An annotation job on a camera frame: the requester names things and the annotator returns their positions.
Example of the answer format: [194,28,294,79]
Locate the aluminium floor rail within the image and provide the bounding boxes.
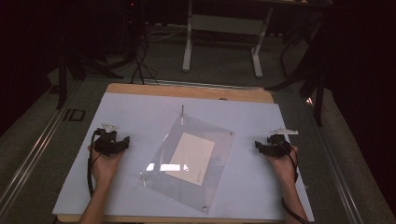
[304,98,366,224]
[0,82,82,213]

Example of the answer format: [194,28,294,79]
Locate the white metal desk frame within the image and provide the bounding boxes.
[181,0,276,79]

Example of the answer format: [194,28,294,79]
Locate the white photo card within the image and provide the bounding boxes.
[164,132,217,188]

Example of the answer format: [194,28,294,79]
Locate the white table mat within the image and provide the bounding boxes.
[51,91,316,223]

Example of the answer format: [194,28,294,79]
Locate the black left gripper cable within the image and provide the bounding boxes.
[87,130,101,199]

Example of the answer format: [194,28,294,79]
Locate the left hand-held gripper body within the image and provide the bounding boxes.
[92,123,123,158]

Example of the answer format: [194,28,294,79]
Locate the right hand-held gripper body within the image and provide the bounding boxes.
[266,127,300,159]

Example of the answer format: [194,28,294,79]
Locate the person's left hand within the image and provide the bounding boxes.
[88,145,126,189]

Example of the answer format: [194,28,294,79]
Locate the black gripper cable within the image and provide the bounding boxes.
[279,140,310,224]
[87,130,101,199]

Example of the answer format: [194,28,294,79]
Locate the black floor bracket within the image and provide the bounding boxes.
[63,108,86,122]

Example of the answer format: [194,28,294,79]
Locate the white floor cable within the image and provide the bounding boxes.
[144,22,189,44]

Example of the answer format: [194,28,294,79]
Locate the black tripod stand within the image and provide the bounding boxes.
[265,12,331,128]

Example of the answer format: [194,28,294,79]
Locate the black floor cables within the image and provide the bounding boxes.
[129,43,161,86]

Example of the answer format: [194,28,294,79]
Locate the black metal stand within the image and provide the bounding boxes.
[55,52,87,110]

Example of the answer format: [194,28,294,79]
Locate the person's right hand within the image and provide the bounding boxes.
[263,146,300,189]

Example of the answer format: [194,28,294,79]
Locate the clear acrylic photo frame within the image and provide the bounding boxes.
[137,112,236,215]

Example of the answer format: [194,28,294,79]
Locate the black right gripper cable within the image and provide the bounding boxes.
[279,140,310,224]

